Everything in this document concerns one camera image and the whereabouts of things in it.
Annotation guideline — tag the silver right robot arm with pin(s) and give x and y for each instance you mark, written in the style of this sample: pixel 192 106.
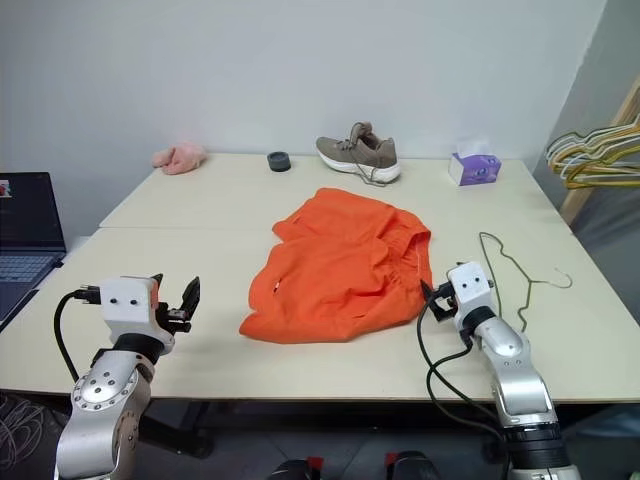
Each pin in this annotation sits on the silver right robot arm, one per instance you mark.
pixel 515 370

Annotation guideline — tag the orange shorts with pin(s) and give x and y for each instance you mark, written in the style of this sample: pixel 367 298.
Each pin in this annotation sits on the orange shorts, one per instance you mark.
pixel 330 270

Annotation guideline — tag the brown sneaker white sole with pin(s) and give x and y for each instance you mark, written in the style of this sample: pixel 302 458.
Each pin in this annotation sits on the brown sneaker white sole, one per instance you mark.
pixel 360 152

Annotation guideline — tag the bundle of coloured hangers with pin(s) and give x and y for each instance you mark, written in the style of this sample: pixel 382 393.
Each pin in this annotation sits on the bundle of coloured hangers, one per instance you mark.
pixel 565 172

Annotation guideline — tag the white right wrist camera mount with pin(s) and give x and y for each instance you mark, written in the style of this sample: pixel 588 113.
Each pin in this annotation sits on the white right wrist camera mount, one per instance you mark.
pixel 470 290

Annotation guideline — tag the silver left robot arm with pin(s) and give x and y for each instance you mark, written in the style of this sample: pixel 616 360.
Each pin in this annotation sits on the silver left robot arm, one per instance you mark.
pixel 100 400

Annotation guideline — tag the blue grey bin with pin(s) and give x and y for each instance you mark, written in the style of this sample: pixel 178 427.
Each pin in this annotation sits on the blue grey bin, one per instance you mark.
pixel 605 445

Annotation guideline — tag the purple tissue box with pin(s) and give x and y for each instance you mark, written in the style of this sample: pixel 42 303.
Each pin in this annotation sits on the purple tissue box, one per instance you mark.
pixel 475 167

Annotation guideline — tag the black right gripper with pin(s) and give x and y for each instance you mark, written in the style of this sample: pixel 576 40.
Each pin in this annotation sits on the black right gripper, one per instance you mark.
pixel 446 310

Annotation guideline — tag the pink plush slipper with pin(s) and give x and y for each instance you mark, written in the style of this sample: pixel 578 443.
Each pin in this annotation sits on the pink plush slipper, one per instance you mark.
pixel 180 157

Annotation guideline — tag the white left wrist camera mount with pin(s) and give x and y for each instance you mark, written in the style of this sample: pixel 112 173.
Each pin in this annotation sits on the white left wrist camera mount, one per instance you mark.
pixel 125 305

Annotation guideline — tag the dark grey round container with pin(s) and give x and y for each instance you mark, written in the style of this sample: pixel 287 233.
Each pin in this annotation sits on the dark grey round container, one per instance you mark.
pixel 279 162

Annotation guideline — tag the dark laptop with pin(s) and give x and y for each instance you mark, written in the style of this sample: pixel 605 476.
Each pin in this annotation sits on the dark laptop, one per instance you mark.
pixel 27 225

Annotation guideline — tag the dark rounded shape with red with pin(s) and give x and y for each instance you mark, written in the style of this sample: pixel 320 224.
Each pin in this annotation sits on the dark rounded shape with red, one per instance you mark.
pixel 295 470
pixel 412 465

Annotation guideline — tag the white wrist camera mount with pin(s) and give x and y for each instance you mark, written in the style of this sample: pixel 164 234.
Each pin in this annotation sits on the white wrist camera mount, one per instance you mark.
pixel 125 305
pixel 470 290

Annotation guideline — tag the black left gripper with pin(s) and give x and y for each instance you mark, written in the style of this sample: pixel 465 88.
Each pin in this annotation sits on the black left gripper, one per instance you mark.
pixel 175 320

